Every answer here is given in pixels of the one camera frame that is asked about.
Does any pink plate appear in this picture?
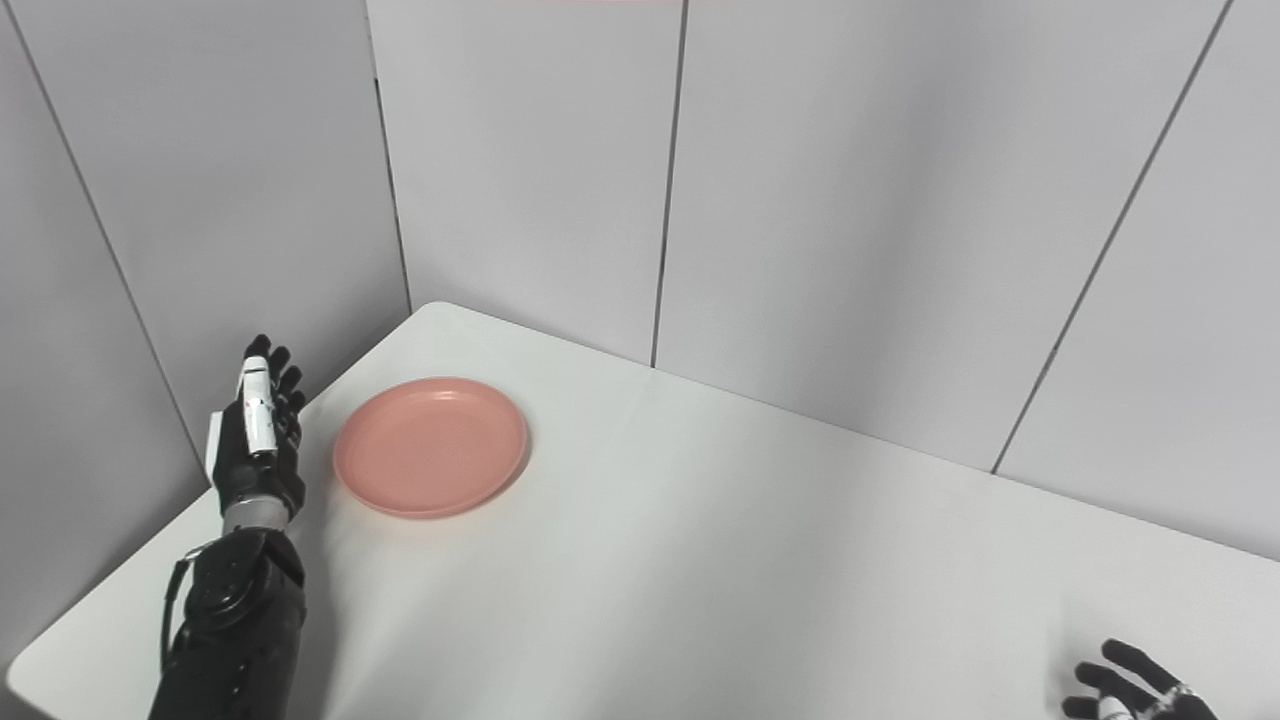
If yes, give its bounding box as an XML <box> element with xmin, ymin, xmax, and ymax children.
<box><xmin>333</xmin><ymin>376</ymin><xmax>529</xmax><ymax>520</ymax></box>

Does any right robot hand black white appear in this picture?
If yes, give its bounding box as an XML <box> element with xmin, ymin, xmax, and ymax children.
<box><xmin>1061</xmin><ymin>639</ymin><xmax>1219</xmax><ymax>720</ymax></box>

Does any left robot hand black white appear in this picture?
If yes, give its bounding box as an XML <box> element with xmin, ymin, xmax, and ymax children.
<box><xmin>205</xmin><ymin>334</ymin><xmax>308</xmax><ymax>531</ymax></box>

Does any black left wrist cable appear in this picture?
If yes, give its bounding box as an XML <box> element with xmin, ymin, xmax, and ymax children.
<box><xmin>158</xmin><ymin>545</ymin><xmax>216</xmax><ymax>676</ymax></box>

